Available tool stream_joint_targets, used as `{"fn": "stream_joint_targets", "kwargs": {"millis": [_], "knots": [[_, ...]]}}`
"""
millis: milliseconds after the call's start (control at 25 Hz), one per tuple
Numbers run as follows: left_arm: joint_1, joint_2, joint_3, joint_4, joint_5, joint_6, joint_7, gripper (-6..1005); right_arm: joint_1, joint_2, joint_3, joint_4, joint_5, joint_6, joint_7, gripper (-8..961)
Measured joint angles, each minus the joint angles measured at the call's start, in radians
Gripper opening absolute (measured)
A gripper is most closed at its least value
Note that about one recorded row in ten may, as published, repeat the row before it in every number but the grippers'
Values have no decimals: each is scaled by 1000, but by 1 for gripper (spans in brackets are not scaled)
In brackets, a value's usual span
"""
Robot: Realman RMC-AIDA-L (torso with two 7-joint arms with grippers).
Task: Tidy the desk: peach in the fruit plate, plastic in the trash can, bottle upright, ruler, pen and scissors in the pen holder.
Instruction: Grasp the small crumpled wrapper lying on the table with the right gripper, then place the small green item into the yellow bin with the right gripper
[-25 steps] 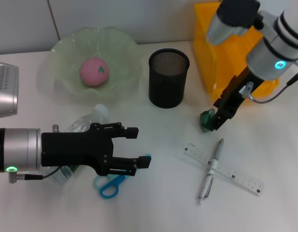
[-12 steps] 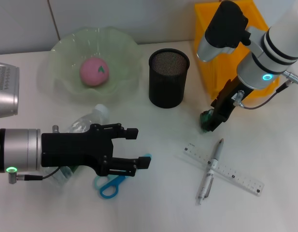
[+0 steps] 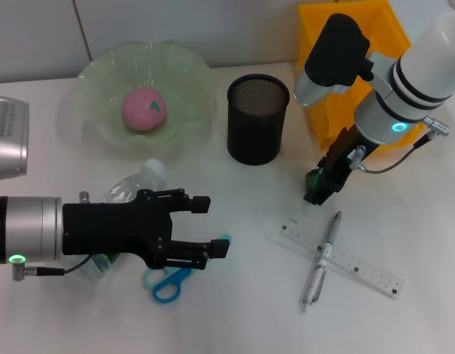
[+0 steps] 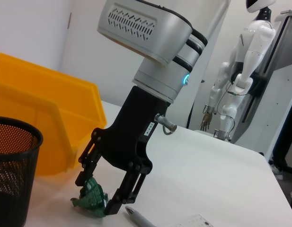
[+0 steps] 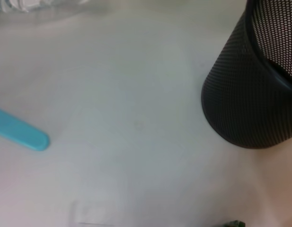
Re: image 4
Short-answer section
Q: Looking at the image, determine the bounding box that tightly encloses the silver pen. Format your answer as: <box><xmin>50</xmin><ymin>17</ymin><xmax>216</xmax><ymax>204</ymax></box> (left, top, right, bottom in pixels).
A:
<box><xmin>125</xmin><ymin>205</ymin><xmax>156</xmax><ymax>227</ymax></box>

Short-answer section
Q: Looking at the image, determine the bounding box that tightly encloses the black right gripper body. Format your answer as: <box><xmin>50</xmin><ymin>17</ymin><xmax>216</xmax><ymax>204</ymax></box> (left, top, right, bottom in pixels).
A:
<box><xmin>92</xmin><ymin>86</ymin><xmax>173</xmax><ymax>176</ymax></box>

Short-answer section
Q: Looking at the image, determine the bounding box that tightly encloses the clear plastic ruler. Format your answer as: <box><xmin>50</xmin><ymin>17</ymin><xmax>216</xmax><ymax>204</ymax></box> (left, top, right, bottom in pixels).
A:
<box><xmin>175</xmin><ymin>214</ymin><xmax>210</xmax><ymax>227</ymax></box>

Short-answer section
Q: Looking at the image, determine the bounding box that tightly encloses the white humanoid robot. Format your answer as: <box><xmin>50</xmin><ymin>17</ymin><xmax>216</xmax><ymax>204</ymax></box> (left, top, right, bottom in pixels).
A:
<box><xmin>199</xmin><ymin>0</ymin><xmax>277</xmax><ymax>144</ymax></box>

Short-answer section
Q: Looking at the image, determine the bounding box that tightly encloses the black mesh pen holder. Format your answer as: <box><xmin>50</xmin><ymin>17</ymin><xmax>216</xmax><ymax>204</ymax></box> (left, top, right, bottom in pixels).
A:
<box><xmin>0</xmin><ymin>115</ymin><xmax>44</xmax><ymax>227</ymax></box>

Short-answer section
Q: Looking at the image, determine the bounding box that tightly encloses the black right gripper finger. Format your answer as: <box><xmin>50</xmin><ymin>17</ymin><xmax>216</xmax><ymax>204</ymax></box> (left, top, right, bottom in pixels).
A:
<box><xmin>104</xmin><ymin>165</ymin><xmax>148</xmax><ymax>216</ymax></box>
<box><xmin>74</xmin><ymin>138</ymin><xmax>103</xmax><ymax>189</ymax></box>

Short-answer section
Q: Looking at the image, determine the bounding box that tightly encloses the small green toy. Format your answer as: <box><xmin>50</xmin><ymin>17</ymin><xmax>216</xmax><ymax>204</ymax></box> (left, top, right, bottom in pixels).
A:
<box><xmin>70</xmin><ymin>178</ymin><xmax>111</xmax><ymax>218</ymax></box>

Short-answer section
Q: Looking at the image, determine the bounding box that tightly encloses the right gripper silver plug cable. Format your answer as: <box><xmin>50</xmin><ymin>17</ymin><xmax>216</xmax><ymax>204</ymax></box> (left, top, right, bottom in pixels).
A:
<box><xmin>154</xmin><ymin>113</ymin><xmax>177</xmax><ymax>136</ymax></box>

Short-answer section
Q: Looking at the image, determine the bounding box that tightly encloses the yellow plastic bin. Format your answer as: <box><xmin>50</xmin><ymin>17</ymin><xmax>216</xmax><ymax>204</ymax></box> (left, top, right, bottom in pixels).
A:
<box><xmin>0</xmin><ymin>52</ymin><xmax>107</xmax><ymax>177</ymax></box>

